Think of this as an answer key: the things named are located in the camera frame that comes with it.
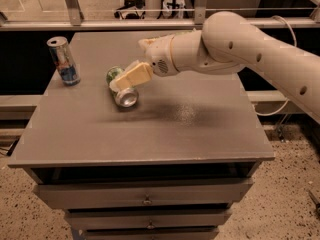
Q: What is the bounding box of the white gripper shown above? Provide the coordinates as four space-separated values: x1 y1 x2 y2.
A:
117 35 179 87

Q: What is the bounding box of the green soda can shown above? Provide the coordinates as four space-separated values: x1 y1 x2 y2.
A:
106 66 139 108

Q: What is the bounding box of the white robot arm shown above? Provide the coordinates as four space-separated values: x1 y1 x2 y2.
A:
110 12 320 122

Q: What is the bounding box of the red and blue energy can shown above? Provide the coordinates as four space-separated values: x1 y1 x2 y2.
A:
47 36 80 86

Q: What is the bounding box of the green chip bag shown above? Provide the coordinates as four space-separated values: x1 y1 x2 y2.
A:
174 29 200 35

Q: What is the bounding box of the black office chair base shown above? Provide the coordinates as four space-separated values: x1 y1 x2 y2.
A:
114 0 145 19

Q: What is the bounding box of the grey drawer cabinet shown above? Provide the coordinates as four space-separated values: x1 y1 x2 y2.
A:
9 32 273 240

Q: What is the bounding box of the metal railing frame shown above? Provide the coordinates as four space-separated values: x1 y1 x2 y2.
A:
0 0 320 31

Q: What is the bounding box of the white cable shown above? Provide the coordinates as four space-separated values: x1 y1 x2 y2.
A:
254 15 298 117

